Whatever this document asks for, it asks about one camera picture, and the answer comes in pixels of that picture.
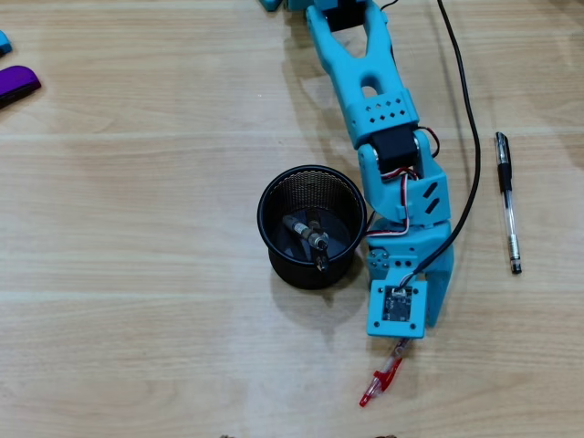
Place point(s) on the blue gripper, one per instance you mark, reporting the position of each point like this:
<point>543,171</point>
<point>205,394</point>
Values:
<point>412,256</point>

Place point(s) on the red retractable pen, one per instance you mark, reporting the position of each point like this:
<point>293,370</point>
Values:
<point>381,378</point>

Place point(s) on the clear retractable pen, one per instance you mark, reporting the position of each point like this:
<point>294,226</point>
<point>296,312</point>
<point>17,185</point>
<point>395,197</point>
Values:
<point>322,263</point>

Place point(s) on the black capped gel pen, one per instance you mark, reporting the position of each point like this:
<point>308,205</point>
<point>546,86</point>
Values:
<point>504,173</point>

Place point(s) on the black mesh pen holder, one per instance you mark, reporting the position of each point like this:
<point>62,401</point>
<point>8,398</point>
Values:
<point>292,274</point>

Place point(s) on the black retractable gel pen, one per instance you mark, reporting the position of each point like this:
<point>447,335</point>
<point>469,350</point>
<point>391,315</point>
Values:
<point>301,230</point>

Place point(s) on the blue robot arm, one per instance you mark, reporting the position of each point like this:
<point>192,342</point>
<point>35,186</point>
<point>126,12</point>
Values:
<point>365,68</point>

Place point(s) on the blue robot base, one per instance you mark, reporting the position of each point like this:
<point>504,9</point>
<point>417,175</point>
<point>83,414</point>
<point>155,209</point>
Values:
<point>270,4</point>

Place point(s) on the purple stapler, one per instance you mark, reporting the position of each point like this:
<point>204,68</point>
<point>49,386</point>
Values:
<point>18,82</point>

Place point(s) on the light blue plastic object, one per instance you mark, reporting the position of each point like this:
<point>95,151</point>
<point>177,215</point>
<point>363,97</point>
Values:
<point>4,43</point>

